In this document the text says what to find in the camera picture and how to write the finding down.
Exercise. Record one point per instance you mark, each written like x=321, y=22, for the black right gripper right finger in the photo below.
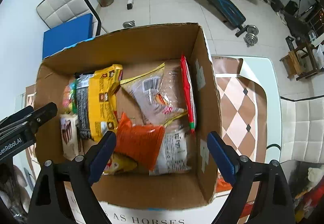
x=273, y=202

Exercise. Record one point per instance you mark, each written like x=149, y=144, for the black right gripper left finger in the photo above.
x=49, y=202

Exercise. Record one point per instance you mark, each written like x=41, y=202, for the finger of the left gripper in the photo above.
x=17, y=116
x=30, y=123

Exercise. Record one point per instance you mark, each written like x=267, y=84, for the yellow red snack bag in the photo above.
x=102, y=105

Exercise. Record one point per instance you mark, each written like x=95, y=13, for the orange triangular snack packet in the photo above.
x=139, y=142

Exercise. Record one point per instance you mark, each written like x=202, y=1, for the cardboard box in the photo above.
x=139, y=50

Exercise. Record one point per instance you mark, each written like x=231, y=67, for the yellow dotted bread packet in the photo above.
x=155, y=107

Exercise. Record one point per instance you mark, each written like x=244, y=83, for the red silver spicy strip packet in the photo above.
x=188, y=93

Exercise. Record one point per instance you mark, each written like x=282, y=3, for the white gloved hand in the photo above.
x=14, y=193

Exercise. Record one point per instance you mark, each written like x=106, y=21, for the small red flat packet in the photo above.
x=247, y=209

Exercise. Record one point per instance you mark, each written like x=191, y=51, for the white chocolate wafer packet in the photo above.
x=71, y=141

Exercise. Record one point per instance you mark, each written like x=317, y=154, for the colourful candy packet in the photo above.
x=69, y=99

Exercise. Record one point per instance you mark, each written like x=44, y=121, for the white sofa cushion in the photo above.
x=302, y=130

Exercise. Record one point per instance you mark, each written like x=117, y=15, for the black striped snack packet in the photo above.
x=82, y=85

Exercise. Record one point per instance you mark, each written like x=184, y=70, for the panda yellow snack packet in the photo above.
x=119, y=163

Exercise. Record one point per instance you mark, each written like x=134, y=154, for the patterned table mat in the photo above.
x=243, y=127

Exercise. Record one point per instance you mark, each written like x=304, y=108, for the blue mat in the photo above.
x=67, y=34

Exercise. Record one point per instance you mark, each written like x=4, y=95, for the clear bread packet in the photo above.
x=174, y=151

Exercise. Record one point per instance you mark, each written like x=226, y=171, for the white cushioned chair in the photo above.
x=56, y=12

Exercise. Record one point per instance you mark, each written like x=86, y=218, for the wooden stool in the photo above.
x=293, y=62

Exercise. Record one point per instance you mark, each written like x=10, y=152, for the dumbbell behind box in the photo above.
x=129, y=24

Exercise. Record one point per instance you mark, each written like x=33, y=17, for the dumbbell near bench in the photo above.
x=251, y=37

